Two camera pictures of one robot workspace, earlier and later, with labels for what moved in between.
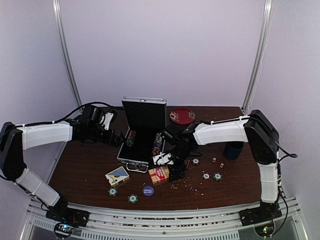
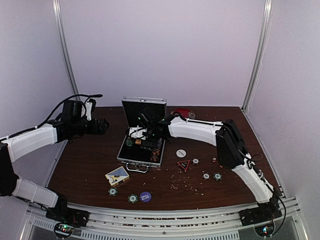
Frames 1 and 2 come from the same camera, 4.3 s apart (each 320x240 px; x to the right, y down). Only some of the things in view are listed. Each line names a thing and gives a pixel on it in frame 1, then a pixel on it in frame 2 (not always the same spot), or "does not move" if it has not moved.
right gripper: x=177 y=175 → x=149 y=146
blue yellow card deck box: x=117 y=176 does not move
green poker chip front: x=133 y=198 does not move
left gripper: x=115 y=143 → x=101 y=129
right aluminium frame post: x=262 y=48 does not move
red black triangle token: x=188 y=164 does not move
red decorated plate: x=182 y=116 does not move
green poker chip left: x=112 y=192 does not move
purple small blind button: x=148 y=191 → x=145 y=196
